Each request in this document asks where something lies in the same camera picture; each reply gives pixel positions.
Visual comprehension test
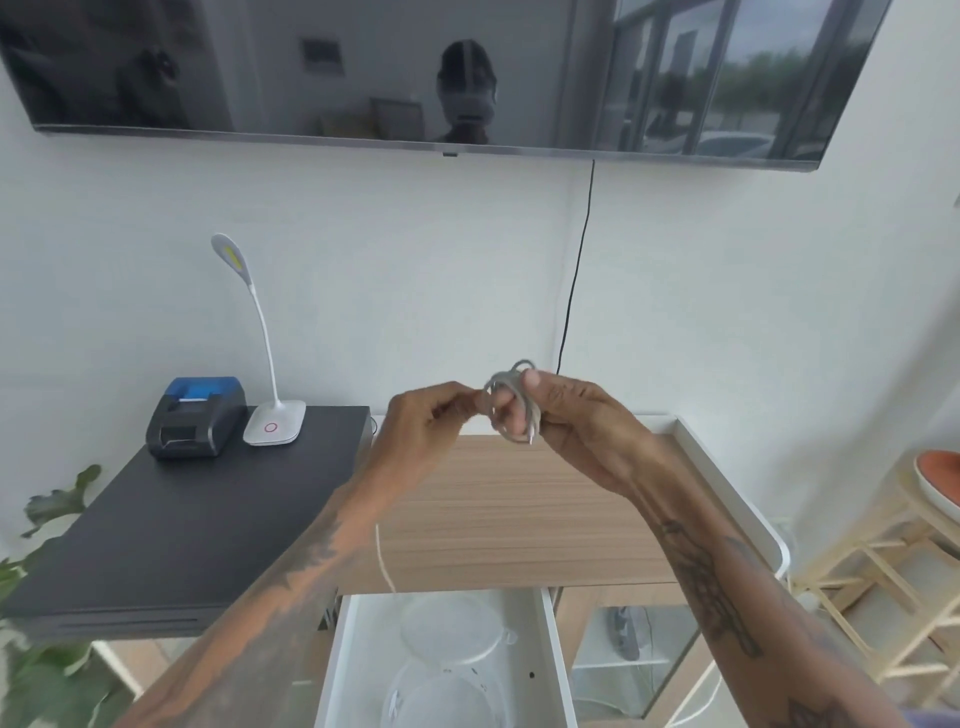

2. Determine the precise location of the thin black power cable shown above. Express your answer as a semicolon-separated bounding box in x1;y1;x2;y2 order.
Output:
558;158;597;374

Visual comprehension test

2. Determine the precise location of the person's right forearm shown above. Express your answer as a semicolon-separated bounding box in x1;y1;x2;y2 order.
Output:
621;444;915;728

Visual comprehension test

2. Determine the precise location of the wall-mounted black television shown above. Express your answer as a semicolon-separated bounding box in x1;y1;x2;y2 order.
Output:
0;0;895;174

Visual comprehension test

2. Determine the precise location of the wood and white cabinet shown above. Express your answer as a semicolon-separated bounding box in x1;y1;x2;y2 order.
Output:
328;412;794;728

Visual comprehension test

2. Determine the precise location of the light wooden stool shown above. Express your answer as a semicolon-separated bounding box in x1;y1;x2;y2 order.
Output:
793;450;960;708

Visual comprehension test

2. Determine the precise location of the white cable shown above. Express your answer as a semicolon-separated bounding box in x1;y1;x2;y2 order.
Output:
373;359;546;598

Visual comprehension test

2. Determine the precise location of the black side table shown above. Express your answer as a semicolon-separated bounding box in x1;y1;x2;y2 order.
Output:
0;405;374;644

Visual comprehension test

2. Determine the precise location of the white gooseneck desk lamp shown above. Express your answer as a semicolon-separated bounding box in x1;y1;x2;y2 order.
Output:
210;232;308;449

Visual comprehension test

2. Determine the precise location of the white open drawer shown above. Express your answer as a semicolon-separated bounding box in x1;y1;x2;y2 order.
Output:
313;586;579;728

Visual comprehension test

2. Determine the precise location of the person's left forearm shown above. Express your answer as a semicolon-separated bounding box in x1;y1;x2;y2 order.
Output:
112;450;423;728

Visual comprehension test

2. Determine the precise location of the black and blue receipt printer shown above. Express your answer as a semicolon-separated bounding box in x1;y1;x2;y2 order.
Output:
144;375;249;461

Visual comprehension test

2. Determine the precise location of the person's right hand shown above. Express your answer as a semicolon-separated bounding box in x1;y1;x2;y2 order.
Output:
498;369;663;501

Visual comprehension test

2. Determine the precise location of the clear plastic container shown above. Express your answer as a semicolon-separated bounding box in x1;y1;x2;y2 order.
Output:
396;592;520;669
381;660;522;728

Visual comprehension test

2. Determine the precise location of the person's left hand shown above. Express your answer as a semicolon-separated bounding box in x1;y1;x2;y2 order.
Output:
375;381;486;494

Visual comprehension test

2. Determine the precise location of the green leafy plant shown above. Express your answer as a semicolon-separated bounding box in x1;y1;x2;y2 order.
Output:
0;464;138;728

